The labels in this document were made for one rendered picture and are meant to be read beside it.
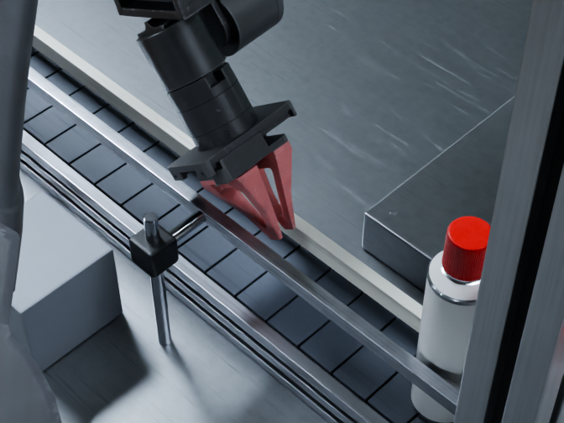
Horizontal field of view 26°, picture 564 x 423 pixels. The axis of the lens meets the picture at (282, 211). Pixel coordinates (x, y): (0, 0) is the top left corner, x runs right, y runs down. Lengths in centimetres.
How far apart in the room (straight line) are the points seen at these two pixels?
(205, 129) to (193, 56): 6
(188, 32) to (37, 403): 70
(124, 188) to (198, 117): 19
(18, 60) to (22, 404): 10
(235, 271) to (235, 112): 16
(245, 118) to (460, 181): 26
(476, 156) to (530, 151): 70
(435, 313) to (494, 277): 33
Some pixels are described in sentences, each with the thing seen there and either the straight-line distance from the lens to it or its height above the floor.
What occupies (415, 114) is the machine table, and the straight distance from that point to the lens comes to 131.
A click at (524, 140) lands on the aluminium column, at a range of 50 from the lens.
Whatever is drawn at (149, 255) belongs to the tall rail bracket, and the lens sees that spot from 98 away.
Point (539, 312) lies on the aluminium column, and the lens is 56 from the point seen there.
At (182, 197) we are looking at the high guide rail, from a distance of 104.
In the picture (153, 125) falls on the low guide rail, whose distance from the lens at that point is 117.
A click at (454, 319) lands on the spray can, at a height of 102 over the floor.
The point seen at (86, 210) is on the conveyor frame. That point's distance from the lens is 118.
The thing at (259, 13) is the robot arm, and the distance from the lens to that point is 103.
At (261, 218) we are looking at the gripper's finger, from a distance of 104.
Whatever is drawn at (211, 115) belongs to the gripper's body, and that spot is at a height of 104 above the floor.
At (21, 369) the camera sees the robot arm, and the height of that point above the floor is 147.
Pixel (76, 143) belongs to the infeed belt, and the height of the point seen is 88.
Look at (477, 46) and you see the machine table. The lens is 140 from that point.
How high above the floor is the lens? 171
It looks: 47 degrees down
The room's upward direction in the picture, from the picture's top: straight up
